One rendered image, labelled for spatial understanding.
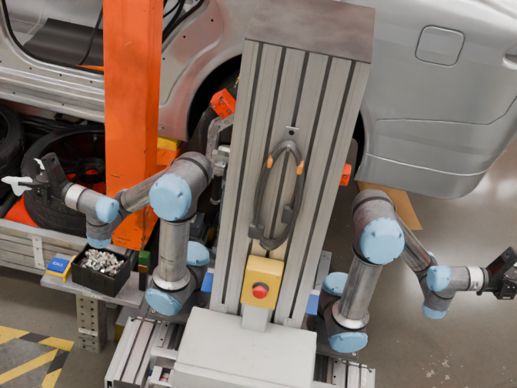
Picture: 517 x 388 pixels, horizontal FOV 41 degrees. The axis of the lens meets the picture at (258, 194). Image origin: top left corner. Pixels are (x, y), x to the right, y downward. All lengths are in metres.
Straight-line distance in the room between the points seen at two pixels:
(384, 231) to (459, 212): 2.60
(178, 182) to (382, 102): 1.29
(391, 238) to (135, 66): 1.09
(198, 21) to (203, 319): 1.44
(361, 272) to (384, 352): 1.54
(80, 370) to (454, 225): 2.33
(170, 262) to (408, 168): 1.39
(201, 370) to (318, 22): 0.87
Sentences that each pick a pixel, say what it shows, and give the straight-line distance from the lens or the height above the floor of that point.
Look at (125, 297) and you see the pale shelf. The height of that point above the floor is 0.45.
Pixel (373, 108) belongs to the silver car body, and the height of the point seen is 1.14.
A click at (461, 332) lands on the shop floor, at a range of 3.72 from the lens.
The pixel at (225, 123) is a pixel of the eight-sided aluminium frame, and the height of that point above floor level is 1.00.
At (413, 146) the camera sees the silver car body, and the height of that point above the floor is 0.99.
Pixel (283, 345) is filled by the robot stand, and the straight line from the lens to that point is 1.81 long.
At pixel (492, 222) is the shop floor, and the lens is 4.45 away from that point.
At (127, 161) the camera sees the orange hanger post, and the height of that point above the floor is 0.99.
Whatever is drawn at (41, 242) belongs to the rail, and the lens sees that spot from 3.30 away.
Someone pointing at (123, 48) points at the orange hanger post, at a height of 1.47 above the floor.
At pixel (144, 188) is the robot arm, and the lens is 2.14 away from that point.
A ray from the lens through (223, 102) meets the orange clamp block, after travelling 2.84.
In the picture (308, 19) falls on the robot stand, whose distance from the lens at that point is 1.45.
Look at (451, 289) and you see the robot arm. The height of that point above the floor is 1.21.
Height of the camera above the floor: 2.65
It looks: 40 degrees down
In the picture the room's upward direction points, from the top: 10 degrees clockwise
